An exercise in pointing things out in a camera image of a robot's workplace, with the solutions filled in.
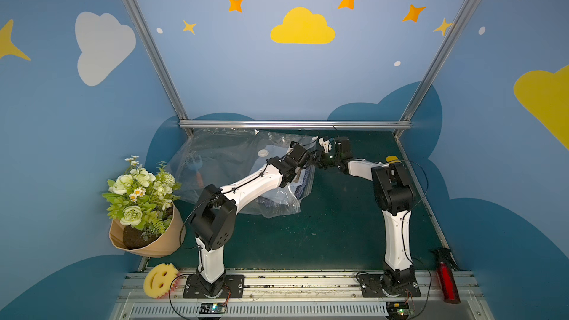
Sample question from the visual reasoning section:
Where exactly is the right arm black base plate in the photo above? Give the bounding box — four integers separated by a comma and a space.
355, 272, 422, 298

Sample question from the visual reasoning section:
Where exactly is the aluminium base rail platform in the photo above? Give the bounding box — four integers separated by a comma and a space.
110, 270, 493, 319

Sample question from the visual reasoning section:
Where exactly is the clear plastic vacuum bag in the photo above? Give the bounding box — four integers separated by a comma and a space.
166, 129, 317, 219

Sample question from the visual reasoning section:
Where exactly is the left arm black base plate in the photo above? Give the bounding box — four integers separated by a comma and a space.
183, 273, 245, 299

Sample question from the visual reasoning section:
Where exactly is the right green circuit board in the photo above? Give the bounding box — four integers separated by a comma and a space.
385, 302, 413, 320

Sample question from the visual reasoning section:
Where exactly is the right aluminium frame post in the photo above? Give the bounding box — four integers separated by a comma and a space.
394, 0, 482, 140

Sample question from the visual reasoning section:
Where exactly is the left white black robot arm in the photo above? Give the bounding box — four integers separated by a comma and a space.
188, 142, 321, 293

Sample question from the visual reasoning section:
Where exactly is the left aluminium frame post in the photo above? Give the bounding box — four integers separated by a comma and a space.
122, 0, 194, 136

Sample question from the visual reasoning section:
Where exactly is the teal hand rake wooden handle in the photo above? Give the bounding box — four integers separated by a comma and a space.
187, 154, 204, 188

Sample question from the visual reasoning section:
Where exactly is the red spray bottle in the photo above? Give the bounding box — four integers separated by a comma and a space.
431, 247, 461, 305

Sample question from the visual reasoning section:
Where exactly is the green circuit board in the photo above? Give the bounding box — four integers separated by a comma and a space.
385, 302, 413, 320
199, 303, 227, 315

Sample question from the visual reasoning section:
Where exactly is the aluminium frame post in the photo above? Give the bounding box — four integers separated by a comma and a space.
122, 0, 194, 136
394, 0, 482, 140

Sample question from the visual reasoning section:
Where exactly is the yellow smiley face sponge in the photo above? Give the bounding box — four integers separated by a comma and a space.
143, 263, 179, 299

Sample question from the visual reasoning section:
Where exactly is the horizontal aluminium frame rail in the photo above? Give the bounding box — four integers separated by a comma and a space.
179, 119, 412, 130

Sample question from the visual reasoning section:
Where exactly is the flower bouquet in paper wrap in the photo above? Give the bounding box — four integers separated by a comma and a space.
102, 155, 185, 258

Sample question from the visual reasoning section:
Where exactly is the light blue shirt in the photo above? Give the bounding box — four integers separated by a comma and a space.
264, 144, 319, 201

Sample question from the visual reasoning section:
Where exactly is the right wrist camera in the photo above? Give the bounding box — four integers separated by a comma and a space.
318, 136, 352, 154

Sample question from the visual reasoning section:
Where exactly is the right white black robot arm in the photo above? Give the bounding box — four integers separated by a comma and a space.
319, 152, 416, 296

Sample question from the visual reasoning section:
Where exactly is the left green circuit board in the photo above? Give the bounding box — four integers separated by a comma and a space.
199, 303, 227, 315

